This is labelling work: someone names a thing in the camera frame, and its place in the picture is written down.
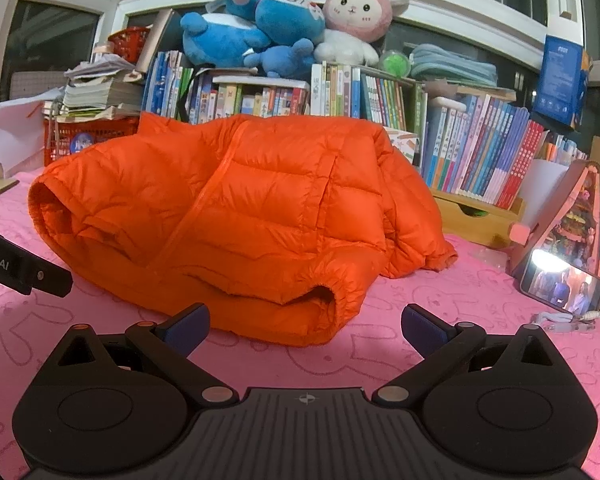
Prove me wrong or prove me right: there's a white cable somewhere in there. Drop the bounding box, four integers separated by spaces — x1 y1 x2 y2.
530 307 600 333

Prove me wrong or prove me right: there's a red plastic crate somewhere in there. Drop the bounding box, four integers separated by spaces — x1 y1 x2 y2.
42 115 143 168

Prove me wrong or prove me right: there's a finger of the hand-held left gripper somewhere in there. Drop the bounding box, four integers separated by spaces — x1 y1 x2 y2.
30 260 74 297

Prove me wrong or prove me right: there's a grey pegboard panel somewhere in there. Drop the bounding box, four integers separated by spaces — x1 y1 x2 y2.
10 70 66 104

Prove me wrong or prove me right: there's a bunch of coloured pens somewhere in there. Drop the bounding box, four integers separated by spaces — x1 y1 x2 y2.
542 132 588 166

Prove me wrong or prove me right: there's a row of colourful books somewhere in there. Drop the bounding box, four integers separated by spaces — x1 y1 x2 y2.
185 60 551 211

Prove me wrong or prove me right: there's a white pen holder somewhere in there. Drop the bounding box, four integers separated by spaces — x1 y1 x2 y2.
517 157 571 221

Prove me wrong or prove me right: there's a blue cat plush toy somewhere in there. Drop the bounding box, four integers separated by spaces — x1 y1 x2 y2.
219 0 326 46

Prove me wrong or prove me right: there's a stack of magazines and papers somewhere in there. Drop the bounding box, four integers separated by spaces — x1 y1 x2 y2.
42 52 146 123

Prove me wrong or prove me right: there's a pink rabbit print blanket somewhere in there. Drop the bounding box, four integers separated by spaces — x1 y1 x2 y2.
0 170 600 480

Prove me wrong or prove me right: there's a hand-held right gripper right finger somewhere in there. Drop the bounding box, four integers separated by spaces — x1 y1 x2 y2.
370 302 553 408

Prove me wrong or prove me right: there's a blue and white plush toy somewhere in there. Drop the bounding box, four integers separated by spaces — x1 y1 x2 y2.
180 10 271 68

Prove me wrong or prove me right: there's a pink rabbit plush toy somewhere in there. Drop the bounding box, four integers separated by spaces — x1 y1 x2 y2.
312 0 411 66

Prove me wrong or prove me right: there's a smartphone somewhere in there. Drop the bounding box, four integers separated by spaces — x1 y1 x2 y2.
520 250 600 317

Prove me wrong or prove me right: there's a blue cardboard box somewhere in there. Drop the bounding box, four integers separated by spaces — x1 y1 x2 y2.
532 34 592 128

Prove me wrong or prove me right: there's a white window frame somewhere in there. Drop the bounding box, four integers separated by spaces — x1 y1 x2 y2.
0 0 600 86

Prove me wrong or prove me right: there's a white printed carton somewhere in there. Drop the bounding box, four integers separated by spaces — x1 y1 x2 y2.
384 126 422 167

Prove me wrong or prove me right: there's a small blue plush toy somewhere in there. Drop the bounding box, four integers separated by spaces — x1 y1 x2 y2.
244 40 315 79

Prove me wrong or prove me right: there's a folded teal blanket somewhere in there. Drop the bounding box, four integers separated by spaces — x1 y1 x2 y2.
409 42 498 88

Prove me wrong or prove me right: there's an orange puffer jacket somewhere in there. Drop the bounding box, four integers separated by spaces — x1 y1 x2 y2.
27 112 458 348

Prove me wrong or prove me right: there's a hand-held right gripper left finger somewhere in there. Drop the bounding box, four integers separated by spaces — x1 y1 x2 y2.
55 302 241 408

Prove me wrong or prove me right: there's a row of tall blue books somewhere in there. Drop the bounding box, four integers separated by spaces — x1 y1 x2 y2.
144 50 198 122

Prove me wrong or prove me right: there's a green round toy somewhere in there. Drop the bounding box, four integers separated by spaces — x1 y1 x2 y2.
380 50 412 75

